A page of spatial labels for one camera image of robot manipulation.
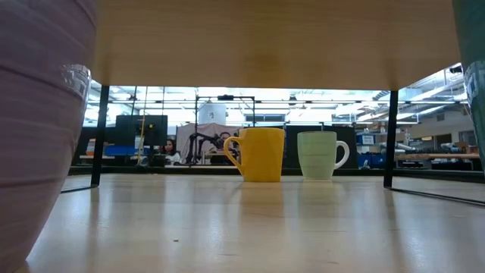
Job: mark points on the yellow mug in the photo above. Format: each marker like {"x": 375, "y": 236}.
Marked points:
{"x": 261, "y": 155}

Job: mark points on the cream white mug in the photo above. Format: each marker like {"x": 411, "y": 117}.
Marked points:
{"x": 475, "y": 95}

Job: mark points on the black robot arm at workstation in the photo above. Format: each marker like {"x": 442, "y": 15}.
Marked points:
{"x": 197, "y": 144}

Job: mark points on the person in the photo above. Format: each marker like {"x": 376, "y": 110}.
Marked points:
{"x": 171, "y": 151}
{"x": 226, "y": 137}

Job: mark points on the white cylinder tank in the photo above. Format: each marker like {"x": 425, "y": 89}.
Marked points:
{"x": 212, "y": 113}

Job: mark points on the black partition panels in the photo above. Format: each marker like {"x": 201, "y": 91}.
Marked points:
{"x": 290, "y": 151}

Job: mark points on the beige backdrop cloth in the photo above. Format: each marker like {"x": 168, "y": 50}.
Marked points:
{"x": 183, "y": 132}

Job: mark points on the wooden riser shelf black legs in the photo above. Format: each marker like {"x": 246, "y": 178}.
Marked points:
{"x": 265, "y": 45}

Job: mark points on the yellow pole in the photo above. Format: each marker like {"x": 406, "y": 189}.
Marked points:
{"x": 142, "y": 132}

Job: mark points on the blue crate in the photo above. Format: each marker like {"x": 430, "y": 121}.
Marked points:
{"x": 121, "y": 150}

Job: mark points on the blue storage bins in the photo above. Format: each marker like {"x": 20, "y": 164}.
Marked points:
{"x": 373, "y": 161}

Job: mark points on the orange jug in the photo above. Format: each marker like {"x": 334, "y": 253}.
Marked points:
{"x": 90, "y": 147}

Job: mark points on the wooden workbench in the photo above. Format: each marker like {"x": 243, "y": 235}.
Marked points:
{"x": 435, "y": 155}

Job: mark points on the black rig frame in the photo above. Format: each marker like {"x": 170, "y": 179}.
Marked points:
{"x": 225, "y": 98}

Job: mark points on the black metal table frame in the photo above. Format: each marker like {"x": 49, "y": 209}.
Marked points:
{"x": 189, "y": 170}

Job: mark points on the white wall sign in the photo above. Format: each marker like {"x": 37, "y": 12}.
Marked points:
{"x": 367, "y": 139}

